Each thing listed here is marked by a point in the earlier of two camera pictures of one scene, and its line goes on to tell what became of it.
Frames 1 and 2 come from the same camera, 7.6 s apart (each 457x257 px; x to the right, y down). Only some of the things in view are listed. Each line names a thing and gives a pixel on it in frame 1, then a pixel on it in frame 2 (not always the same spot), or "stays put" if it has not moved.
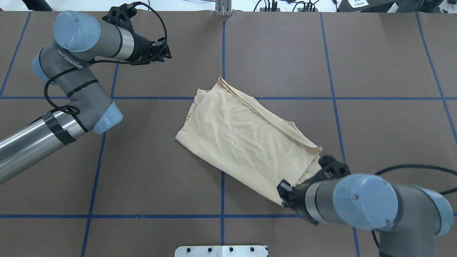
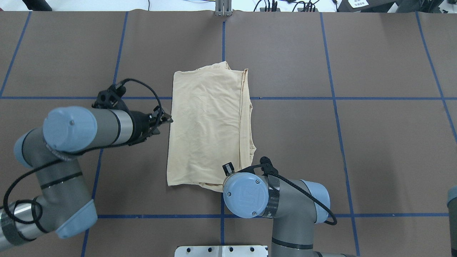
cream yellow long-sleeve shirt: (240, 136) → (210, 124)
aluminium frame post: (223, 8) stays put
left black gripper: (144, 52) → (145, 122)
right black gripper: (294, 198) → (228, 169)
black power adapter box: (365, 6) stays put
